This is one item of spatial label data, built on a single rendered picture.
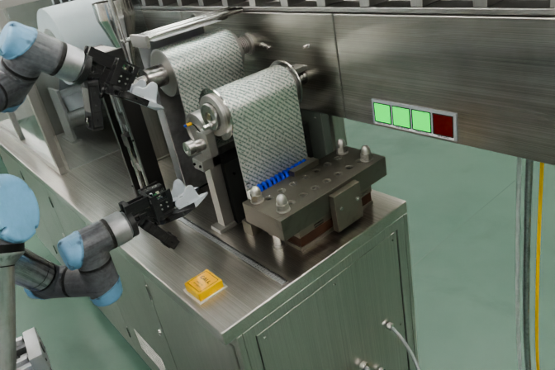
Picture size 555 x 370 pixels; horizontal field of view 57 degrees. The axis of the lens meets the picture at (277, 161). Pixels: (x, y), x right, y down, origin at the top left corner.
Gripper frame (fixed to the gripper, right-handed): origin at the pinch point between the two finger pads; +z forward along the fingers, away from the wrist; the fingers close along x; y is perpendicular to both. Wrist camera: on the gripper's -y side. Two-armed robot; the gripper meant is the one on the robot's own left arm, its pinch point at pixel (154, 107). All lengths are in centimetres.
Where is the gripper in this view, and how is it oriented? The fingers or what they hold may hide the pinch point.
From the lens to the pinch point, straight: 126.5
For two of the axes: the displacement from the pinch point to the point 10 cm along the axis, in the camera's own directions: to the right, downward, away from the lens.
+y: 3.5, -9.4, 0.1
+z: 6.8, 2.6, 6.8
